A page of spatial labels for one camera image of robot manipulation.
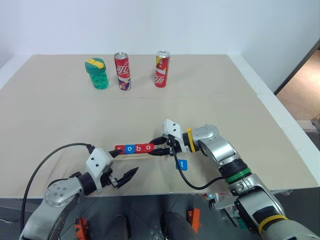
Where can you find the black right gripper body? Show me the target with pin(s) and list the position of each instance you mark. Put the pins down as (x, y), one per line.
(173, 146)

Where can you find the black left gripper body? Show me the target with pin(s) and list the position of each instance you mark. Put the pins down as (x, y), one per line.
(108, 180)

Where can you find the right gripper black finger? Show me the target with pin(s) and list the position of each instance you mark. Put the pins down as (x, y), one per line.
(159, 140)
(161, 151)

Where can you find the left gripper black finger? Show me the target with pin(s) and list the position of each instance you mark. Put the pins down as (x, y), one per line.
(126, 178)
(114, 153)

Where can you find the red letter o block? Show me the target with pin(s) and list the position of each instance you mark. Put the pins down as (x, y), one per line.
(148, 147)

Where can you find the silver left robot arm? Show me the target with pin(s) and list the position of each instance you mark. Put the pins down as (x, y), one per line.
(60, 192)

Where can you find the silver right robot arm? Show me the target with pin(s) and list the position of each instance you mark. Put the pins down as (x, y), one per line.
(220, 150)

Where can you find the red letter r block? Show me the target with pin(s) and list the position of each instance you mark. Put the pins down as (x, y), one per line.
(119, 148)

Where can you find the blue letter o block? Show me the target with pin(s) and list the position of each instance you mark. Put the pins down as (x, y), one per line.
(129, 149)

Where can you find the blue letter t block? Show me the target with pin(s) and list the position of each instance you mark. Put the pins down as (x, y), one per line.
(182, 165)

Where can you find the wooden letter tray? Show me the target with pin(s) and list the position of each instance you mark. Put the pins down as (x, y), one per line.
(140, 156)

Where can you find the red letter b block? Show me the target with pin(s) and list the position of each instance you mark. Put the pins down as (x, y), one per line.
(139, 148)

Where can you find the yellow zip tie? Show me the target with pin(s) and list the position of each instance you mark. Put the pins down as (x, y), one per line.
(191, 140)

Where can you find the orange plastic part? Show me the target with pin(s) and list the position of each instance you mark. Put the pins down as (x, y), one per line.
(195, 220)
(81, 227)

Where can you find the dark rounded shape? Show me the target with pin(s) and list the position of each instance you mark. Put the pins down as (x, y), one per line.
(177, 226)

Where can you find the red can with gold stripe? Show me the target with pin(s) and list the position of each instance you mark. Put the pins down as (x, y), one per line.
(162, 70)

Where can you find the red can with purple base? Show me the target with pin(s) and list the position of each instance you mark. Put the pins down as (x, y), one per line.
(123, 71)

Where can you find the green jar with yellow lid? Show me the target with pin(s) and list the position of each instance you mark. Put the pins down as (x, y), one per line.
(97, 75)

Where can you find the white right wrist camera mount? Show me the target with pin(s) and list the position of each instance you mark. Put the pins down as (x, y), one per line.
(172, 127)

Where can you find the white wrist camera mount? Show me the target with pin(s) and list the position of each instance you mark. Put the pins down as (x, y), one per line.
(96, 161)
(172, 127)

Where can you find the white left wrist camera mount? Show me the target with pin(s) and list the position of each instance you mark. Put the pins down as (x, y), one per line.
(96, 161)

